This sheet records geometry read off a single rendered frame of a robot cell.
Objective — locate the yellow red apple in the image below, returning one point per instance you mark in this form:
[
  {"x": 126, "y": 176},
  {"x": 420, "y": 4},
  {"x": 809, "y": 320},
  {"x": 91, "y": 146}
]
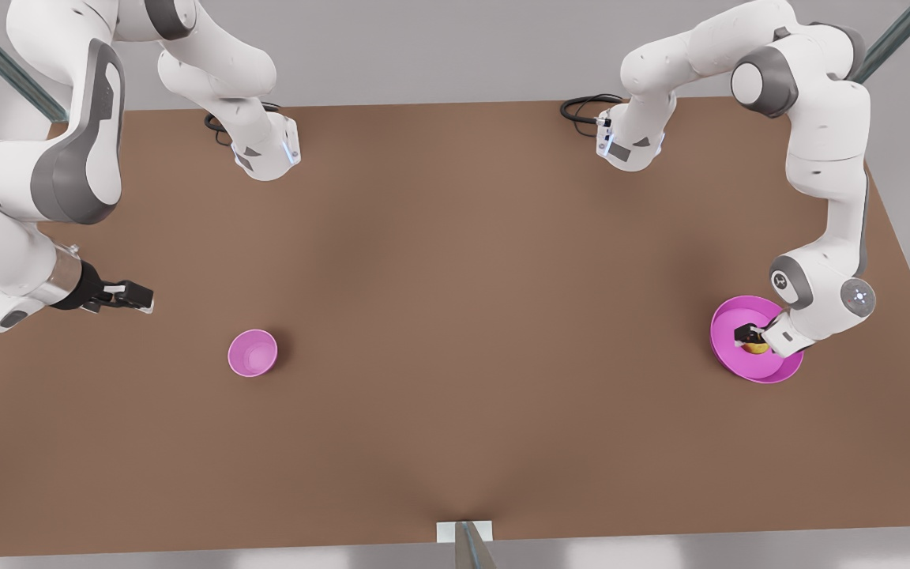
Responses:
[{"x": 756, "y": 347}]

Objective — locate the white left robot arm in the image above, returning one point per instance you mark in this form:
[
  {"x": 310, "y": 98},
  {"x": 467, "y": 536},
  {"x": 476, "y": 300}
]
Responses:
[{"x": 826, "y": 118}]

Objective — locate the pink plate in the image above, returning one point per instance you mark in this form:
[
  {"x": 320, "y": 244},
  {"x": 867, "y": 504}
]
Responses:
[{"x": 727, "y": 336}]

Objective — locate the pink bowl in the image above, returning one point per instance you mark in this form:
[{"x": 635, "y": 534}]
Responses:
[{"x": 252, "y": 352}]

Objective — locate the silver frame post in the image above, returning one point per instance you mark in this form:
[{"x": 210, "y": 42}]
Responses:
[
  {"x": 893, "y": 35},
  {"x": 471, "y": 547},
  {"x": 5, "y": 67}
]

